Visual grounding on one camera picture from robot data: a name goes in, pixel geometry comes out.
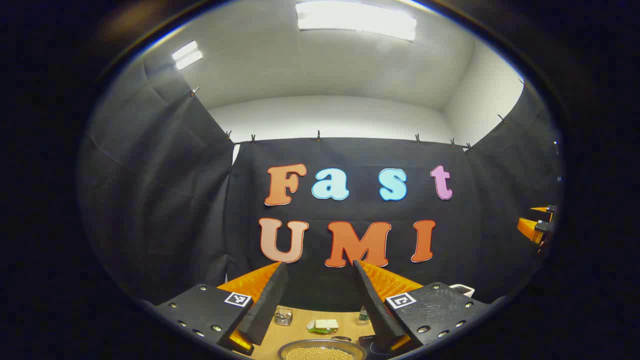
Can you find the clear plastic water bottle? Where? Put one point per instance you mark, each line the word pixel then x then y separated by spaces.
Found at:
pixel 364 315

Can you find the sandwich with lettuce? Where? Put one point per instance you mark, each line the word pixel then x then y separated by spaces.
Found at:
pixel 325 325

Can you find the row of small cloth clips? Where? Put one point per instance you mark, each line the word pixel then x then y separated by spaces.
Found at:
pixel 318 136

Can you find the large ceiling light panel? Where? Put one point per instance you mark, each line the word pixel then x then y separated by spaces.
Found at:
pixel 355 20

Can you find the small ceiling light panel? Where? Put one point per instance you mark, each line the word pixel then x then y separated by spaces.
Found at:
pixel 187 55

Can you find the pile of yellow soybeans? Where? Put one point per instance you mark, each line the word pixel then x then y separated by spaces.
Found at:
pixel 320 354

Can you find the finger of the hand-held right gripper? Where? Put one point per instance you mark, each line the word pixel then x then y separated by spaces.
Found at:
pixel 529 229
pixel 542 208

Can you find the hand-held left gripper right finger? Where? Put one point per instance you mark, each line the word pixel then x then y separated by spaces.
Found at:
pixel 375 305

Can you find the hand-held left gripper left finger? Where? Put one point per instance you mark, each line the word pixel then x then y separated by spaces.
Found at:
pixel 267 305

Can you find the black induction cooktop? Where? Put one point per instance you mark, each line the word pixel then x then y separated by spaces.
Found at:
pixel 367 342

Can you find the black backdrop cloth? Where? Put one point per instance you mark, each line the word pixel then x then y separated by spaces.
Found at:
pixel 200 200

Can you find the small glass holder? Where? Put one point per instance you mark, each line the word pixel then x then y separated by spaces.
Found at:
pixel 283 316

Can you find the white toaster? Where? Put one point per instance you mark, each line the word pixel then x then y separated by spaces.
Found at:
pixel 462 289

